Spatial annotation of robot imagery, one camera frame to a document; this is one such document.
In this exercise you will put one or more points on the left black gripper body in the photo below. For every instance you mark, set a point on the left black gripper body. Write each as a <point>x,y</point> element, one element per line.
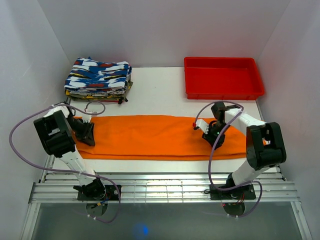
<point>80,128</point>

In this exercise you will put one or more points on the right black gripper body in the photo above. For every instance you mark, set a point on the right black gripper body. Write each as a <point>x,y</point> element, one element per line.
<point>214,131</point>

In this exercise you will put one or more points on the orange trousers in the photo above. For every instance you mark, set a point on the orange trousers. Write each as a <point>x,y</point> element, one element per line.
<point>157,138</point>

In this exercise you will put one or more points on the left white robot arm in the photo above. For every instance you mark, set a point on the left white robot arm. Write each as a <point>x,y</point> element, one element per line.
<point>58,132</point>

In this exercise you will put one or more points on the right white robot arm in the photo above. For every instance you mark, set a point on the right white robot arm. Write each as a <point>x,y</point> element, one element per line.
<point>264,144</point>

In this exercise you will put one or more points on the stack of folded clothes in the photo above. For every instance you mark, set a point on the stack of folded clothes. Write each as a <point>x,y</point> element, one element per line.
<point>112,97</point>

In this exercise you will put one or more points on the blue patterned folded trousers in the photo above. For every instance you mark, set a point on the blue patterned folded trousers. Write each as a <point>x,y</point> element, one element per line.
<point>88,74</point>

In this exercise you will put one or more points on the red plastic tray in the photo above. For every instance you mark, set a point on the red plastic tray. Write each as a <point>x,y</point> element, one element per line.
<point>222,78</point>

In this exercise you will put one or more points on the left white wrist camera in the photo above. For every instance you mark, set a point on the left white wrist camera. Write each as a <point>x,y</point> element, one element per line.
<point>87,116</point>

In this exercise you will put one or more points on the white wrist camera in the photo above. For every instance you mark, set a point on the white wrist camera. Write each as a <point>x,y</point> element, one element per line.
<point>202,125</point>
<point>87,116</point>

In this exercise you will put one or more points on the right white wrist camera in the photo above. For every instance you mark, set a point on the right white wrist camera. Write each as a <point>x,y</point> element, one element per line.
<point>202,125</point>

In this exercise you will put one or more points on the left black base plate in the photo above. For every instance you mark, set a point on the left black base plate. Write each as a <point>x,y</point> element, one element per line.
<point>108,192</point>

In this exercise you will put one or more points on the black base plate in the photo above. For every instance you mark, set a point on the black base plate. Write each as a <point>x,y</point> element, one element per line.
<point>108,192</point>
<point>245,192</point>

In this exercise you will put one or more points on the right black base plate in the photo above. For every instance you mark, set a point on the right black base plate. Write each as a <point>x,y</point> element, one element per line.
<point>245,192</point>

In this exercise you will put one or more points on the aluminium frame rails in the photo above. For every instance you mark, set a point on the aluminium frame rails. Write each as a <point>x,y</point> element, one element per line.
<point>157,181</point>

